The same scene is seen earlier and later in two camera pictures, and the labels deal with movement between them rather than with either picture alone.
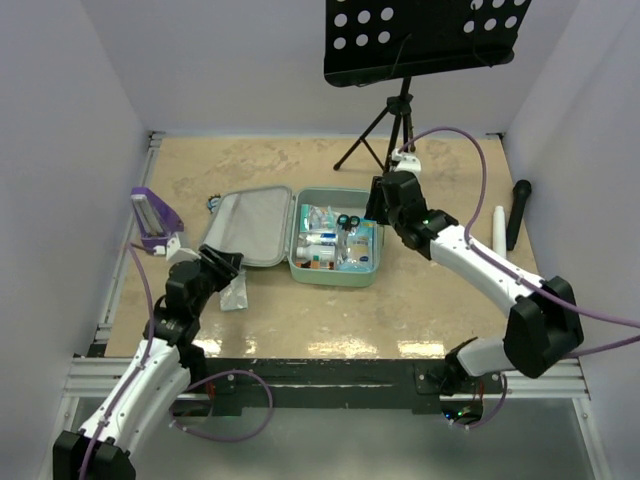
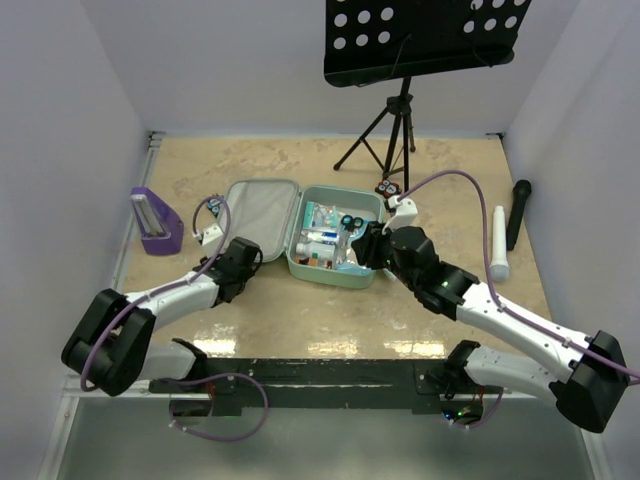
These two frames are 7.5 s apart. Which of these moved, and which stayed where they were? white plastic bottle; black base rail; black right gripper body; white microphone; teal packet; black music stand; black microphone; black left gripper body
Moved: black left gripper body; teal packet; black right gripper body
Stayed: white microphone; white plastic bottle; black microphone; black base rail; black music stand
